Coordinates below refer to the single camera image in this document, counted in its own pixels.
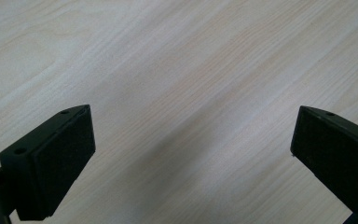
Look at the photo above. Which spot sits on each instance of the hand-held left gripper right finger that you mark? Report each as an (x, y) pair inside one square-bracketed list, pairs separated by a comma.
[(338, 152)]

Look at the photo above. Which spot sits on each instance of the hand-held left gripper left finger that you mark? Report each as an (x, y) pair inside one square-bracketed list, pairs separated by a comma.
[(48, 165)]

